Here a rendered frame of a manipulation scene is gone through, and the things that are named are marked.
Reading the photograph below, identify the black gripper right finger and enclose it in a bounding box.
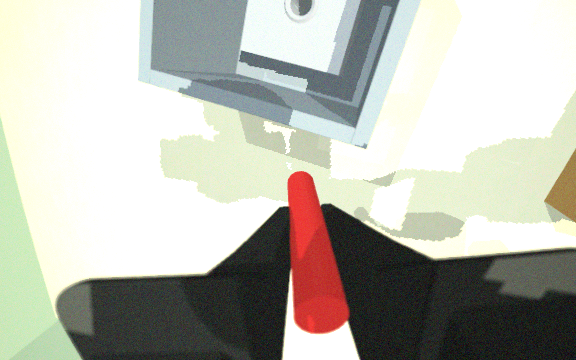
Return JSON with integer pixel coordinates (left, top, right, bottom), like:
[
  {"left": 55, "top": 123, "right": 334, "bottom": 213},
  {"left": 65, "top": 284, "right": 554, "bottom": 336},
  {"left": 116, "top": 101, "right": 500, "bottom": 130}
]
[{"left": 321, "top": 203, "right": 576, "bottom": 360}]

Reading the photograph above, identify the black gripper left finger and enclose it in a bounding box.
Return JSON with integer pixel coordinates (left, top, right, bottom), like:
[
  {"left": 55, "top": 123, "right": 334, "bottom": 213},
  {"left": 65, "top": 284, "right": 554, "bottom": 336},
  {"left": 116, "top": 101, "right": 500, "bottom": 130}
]
[{"left": 54, "top": 206, "right": 291, "bottom": 360}]

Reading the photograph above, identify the red peg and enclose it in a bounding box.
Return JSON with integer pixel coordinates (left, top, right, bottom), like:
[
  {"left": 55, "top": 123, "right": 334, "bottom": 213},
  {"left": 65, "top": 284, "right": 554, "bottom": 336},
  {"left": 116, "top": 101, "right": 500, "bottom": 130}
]
[{"left": 287, "top": 171, "right": 349, "bottom": 334}]

